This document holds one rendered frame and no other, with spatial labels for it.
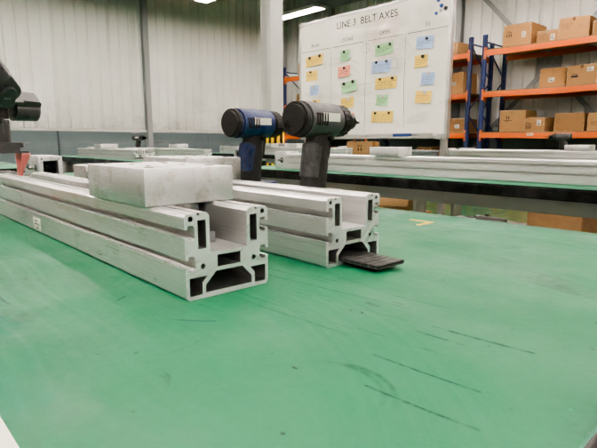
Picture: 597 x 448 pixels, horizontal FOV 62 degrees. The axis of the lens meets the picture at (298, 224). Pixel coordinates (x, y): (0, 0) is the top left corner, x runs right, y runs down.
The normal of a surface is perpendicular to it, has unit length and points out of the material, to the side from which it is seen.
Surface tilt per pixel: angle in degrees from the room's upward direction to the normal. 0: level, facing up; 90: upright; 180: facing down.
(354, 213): 90
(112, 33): 90
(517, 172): 90
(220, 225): 90
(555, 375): 0
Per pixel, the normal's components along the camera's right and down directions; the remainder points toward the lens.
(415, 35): -0.73, 0.11
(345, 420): 0.00, -0.99
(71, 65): 0.68, 0.12
